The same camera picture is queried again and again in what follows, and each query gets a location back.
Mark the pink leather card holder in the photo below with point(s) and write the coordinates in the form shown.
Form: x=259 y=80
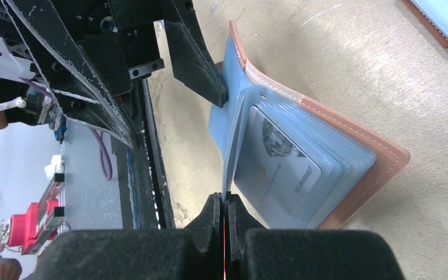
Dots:
x=356 y=162

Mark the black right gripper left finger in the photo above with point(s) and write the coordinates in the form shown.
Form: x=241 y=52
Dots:
x=193 y=252

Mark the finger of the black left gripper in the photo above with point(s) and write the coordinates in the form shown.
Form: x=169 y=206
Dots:
x=77 y=87
x=191 y=61

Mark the silver VIP card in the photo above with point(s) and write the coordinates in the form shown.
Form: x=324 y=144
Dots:
x=273 y=173

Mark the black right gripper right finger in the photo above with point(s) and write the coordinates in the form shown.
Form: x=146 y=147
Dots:
x=255 y=252

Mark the aluminium frame rail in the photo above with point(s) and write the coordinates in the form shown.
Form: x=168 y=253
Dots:
x=144 y=192

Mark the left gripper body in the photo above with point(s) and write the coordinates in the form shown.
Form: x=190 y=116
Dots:
x=118 y=38

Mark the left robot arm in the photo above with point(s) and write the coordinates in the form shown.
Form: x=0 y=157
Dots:
x=16 y=63

